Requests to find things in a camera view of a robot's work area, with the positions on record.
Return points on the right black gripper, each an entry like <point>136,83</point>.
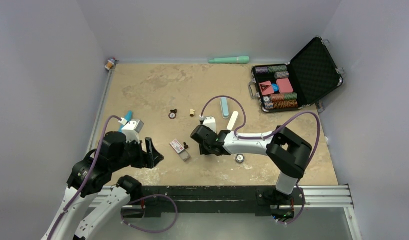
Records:
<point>204,151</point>

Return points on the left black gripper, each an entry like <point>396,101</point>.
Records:
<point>149,159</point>

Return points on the light blue white stapler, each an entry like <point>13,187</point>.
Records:
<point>224,108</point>

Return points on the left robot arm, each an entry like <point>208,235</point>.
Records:
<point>89,176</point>

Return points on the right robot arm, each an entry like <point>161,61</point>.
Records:
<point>288,151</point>

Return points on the brown poker chip left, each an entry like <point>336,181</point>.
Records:
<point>172,115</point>

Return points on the blue marker pen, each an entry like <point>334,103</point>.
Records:
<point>126,119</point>

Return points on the mint green microphone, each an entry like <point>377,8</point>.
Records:
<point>230,60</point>

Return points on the small orange toy figure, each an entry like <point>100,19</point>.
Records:
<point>111,63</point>

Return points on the black poker chip case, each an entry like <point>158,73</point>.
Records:
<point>307,78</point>

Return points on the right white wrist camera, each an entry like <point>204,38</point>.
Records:
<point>208,121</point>

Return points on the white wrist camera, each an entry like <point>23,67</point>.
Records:
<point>208,121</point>
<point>132,130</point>

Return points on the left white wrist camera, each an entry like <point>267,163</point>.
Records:
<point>132,130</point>

